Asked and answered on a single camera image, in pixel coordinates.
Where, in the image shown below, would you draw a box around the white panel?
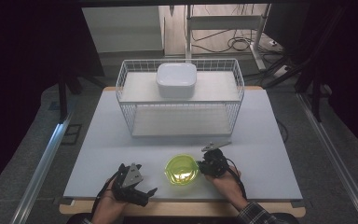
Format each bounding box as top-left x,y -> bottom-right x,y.
81,6 -> 164,54

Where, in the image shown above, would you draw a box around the aluminium floor rail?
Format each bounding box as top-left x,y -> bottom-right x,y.
296,92 -> 358,224
9,113 -> 74,224

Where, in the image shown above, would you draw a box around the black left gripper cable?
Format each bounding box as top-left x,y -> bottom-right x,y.
90,170 -> 121,219

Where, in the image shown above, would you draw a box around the white power strip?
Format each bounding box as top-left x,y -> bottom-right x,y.
272,64 -> 291,79

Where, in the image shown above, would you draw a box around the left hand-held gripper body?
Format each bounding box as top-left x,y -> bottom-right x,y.
111,162 -> 151,208

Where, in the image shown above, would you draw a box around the person's right hand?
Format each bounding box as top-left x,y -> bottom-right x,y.
204,166 -> 247,213

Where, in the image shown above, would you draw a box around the white square bowl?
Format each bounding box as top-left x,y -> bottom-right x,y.
155,63 -> 198,99

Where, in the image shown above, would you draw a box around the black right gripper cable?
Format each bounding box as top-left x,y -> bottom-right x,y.
226,158 -> 248,201

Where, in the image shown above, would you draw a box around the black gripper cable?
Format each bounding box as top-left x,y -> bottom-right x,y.
90,170 -> 121,219
226,158 -> 248,201

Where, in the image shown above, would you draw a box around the person's left hand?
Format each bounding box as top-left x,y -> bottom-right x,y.
91,178 -> 129,224

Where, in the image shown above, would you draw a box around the black floor cables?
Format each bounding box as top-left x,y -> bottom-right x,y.
191,28 -> 264,54

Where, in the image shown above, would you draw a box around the black tripod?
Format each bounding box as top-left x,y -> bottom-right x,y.
262,54 -> 325,123

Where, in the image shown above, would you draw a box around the white wire rack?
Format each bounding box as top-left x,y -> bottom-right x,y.
115,58 -> 246,138

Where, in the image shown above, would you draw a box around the black stand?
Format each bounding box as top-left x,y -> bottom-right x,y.
56,69 -> 107,123

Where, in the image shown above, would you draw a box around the white table board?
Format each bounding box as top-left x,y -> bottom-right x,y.
63,88 -> 304,202

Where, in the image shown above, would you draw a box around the white metal desk frame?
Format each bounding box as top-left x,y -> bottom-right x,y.
185,4 -> 272,71

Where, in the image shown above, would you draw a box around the black floor frame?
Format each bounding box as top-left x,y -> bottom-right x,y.
60,123 -> 83,146

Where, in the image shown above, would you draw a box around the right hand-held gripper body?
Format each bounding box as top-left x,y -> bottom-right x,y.
200,141 -> 232,179

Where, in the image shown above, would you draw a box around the green plastic bowl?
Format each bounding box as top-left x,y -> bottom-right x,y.
163,154 -> 200,187

